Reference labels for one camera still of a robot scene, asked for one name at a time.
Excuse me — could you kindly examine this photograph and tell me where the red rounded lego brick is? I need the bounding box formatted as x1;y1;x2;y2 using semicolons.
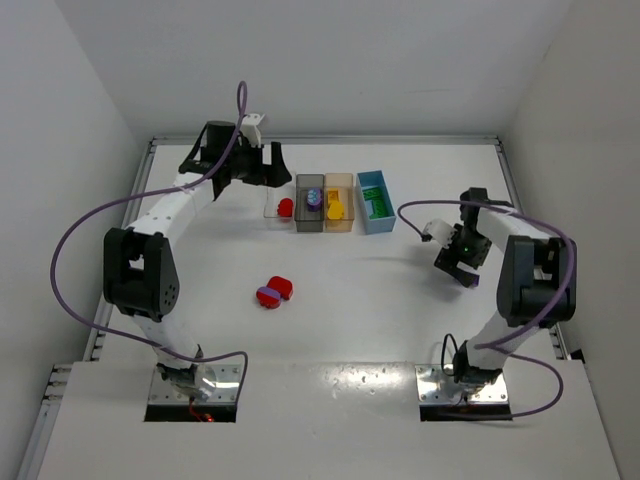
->
277;198;294;218

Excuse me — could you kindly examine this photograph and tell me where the purple paw print lego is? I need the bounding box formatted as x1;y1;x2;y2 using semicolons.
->
306;188;324;212

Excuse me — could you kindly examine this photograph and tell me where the yellow striped curved lego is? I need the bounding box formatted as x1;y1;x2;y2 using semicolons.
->
327;188;341;205

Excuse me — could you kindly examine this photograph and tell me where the yellow lego brick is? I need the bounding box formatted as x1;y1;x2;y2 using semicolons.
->
327;202;345;221

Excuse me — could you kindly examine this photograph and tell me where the green lego brick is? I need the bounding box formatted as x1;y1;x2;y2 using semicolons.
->
369;201;389;220

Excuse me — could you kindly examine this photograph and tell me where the green lego plate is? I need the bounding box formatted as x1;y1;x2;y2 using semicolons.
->
362;187;384;203

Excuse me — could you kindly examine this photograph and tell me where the red purple lego stack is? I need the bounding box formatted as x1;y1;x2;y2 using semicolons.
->
256;276;294;309

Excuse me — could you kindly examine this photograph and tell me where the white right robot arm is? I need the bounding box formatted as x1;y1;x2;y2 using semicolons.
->
422;188;577;389

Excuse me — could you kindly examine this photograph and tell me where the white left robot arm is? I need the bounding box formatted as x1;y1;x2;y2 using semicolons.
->
103;113;292;401

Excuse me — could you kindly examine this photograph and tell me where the clear transparent container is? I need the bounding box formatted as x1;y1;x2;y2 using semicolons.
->
263;185;295;223

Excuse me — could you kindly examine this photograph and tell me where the grey transparent container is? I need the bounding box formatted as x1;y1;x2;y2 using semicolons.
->
294;174;325;233

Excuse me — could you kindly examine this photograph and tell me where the amber transparent container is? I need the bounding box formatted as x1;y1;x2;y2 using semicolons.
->
324;173;355;233

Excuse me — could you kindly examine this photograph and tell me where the blue container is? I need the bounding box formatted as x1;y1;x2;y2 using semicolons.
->
356;170;396;235

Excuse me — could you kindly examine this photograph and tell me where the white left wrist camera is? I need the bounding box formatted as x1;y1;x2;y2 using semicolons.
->
240;113;266;147

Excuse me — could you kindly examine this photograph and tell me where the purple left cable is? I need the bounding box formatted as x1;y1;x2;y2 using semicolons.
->
49;80;250;401

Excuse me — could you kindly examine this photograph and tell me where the aluminium frame rail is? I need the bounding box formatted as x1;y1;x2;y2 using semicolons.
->
149;133;504;148

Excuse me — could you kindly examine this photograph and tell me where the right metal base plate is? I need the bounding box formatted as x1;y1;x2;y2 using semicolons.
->
415;364;513;422

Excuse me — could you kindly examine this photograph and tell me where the metal base plate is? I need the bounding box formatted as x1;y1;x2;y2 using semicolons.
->
415;364;513;422
144;363;243;423

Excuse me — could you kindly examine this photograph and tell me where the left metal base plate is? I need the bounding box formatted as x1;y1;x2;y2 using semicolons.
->
144;363;243;423

